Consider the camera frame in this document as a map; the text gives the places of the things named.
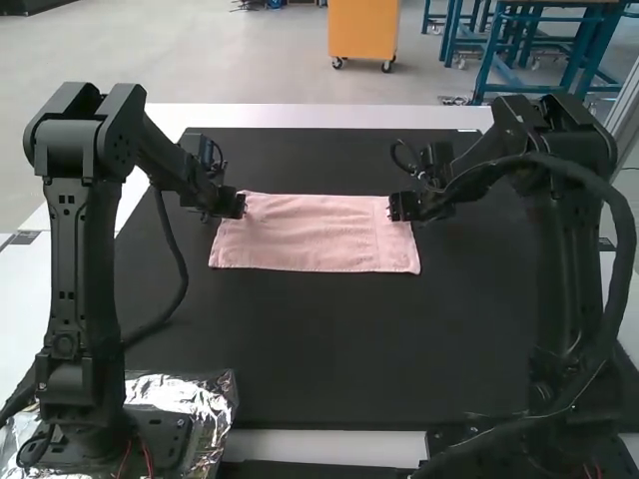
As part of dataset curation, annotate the silver foil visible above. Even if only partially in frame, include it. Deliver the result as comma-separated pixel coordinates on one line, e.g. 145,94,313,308
0,367,242,476

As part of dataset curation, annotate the dark base panel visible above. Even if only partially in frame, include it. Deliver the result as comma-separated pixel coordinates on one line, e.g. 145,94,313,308
422,426,639,479

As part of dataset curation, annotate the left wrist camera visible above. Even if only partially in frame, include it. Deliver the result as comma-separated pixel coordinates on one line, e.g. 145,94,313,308
196,133,230,178

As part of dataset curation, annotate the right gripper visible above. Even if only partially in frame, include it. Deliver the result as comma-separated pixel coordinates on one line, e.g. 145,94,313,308
388,189,428,224

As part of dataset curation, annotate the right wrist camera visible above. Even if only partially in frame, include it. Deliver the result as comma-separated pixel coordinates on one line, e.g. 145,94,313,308
417,142,454,189

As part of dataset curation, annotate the yellow wheeled cart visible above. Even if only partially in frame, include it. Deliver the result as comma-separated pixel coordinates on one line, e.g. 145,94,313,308
326,0,403,74

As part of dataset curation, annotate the pale towel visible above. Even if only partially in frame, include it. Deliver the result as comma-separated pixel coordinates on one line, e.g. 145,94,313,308
207,191,422,276

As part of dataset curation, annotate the blue workbench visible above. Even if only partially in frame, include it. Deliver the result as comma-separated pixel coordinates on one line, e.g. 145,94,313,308
421,0,500,70
470,0,632,107

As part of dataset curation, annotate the black mat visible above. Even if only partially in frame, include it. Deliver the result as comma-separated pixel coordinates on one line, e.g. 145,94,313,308
113,126,639,433

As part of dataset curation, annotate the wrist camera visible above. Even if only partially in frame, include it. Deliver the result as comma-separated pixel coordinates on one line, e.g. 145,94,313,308
417,142,454,189
196,133,230,178

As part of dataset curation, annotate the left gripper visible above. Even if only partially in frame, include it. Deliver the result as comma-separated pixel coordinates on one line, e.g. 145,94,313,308
203,185,248,222

